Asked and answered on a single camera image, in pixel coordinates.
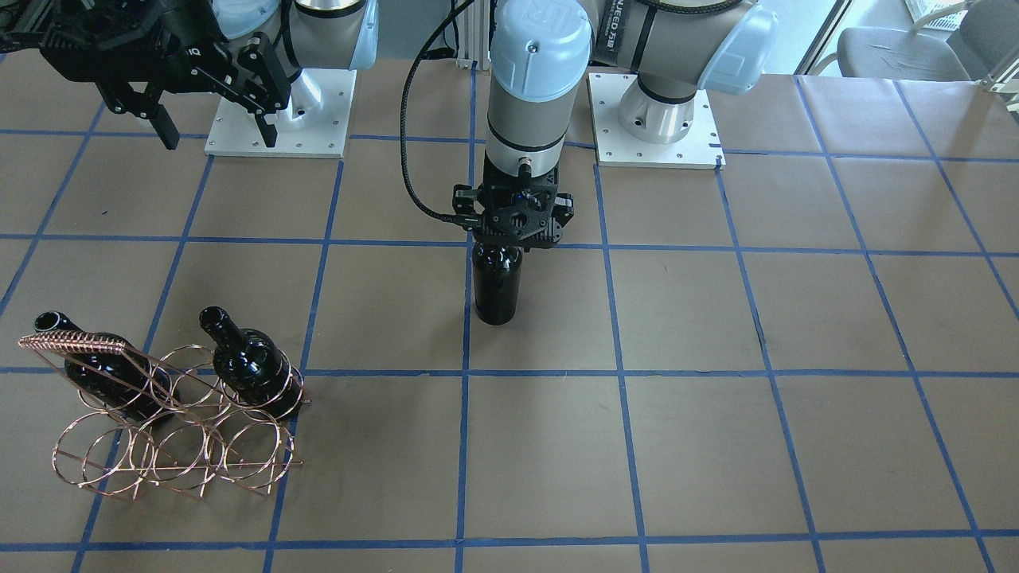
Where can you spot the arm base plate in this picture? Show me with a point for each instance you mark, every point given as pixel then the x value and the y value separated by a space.
pixel 314 125
pixel 633 130

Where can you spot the dark wine bottle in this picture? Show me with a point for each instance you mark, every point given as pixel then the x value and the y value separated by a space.
pixel 496 281

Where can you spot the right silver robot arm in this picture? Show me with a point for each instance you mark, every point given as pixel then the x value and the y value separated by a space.
pixel 334 35

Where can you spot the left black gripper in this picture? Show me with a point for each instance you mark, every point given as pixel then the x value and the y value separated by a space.
pixel 462 200

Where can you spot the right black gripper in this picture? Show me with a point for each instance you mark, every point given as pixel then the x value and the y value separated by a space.
pixel 185 41

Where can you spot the dark bottle in basket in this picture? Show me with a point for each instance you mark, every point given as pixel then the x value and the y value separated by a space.
pixel 94 372
pixel 250 364

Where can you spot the grey office chair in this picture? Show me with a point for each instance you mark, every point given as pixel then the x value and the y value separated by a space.
pixel 983 48

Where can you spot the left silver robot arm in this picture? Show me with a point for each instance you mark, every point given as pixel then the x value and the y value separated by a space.
pixel 647 67

